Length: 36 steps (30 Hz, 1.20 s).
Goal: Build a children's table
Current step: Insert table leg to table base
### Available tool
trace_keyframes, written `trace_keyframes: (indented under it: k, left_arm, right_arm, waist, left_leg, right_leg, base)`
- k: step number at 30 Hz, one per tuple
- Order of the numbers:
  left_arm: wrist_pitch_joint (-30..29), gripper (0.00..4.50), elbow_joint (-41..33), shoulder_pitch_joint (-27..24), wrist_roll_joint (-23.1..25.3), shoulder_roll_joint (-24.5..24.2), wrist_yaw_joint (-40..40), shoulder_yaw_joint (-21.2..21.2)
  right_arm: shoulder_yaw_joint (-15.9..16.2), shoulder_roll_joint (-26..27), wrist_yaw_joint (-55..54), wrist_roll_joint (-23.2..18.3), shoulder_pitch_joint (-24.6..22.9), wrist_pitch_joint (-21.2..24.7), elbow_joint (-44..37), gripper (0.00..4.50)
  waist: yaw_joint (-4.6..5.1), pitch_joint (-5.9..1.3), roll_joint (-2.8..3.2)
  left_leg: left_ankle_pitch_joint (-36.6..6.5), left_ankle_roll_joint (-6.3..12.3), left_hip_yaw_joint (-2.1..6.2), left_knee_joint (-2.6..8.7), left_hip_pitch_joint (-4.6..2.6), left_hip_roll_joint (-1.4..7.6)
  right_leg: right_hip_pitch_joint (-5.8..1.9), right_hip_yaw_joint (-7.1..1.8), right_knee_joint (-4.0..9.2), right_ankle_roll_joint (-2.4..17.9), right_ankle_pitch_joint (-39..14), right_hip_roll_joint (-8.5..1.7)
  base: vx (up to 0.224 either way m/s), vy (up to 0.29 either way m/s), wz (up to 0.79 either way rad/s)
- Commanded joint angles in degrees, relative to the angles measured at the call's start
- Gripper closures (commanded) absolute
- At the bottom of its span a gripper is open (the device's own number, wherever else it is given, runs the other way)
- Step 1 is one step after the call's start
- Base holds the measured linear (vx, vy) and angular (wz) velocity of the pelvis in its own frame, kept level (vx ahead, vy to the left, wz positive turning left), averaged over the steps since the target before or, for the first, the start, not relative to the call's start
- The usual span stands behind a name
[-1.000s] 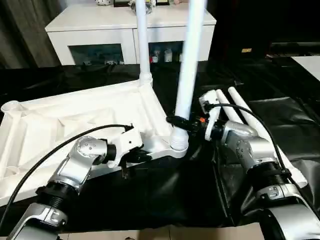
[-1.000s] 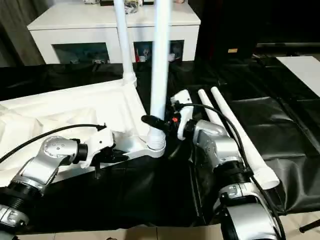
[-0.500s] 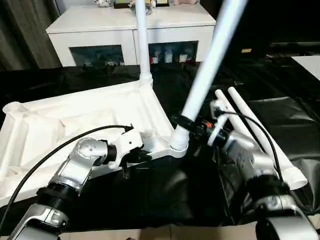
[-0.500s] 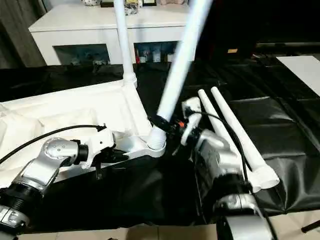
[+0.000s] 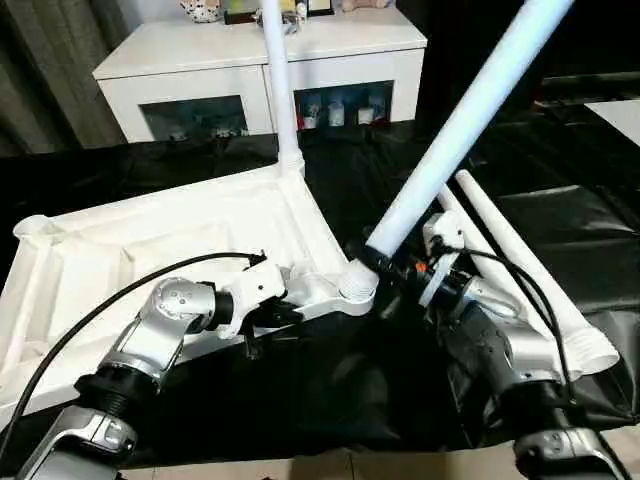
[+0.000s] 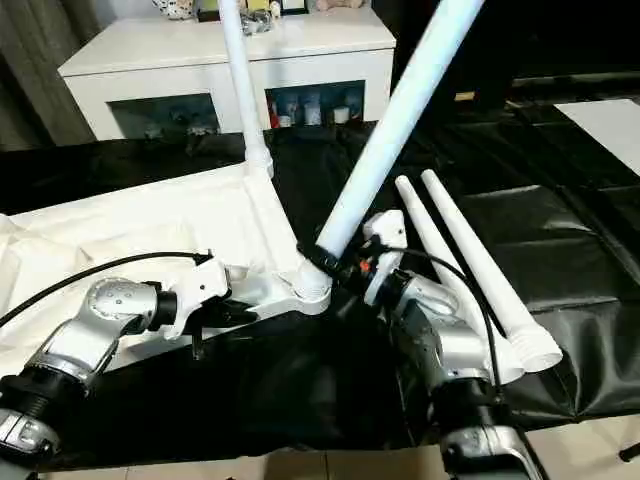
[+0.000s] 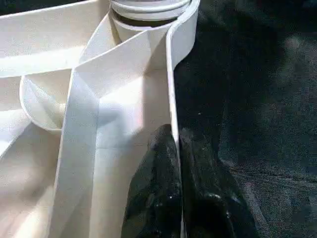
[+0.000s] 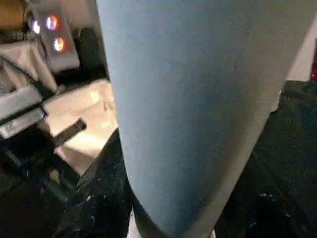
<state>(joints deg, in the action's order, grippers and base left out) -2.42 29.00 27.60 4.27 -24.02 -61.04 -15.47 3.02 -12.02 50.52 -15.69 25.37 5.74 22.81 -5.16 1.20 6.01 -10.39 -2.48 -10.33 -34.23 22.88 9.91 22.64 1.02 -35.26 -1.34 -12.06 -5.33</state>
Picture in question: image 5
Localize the white plastic table leg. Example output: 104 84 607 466
364 0 577 259
455 169 620 375
259 0 307 177
434 182 501 281

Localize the white plastic table top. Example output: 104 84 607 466
0 167 377 416

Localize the black work mat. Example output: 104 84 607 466
0 107 640 459

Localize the beige plush toy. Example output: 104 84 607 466
342 0 397 14

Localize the white flat board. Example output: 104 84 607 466
583 99 640 151

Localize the white cabinet with glass doors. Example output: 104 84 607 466
92 9 430 147

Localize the dark green box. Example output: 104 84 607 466
222 7 262 26

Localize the white spotted bowl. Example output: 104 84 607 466
179 0 222 24

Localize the grey curtain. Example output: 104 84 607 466
0 0 126 151

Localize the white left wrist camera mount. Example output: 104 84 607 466
218 260 292 340

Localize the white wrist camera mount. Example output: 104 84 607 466
218 260 292 340
418 212 467 307

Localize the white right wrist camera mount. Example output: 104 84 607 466
418 212 467 307

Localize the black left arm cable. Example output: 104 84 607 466
0 252 267 436

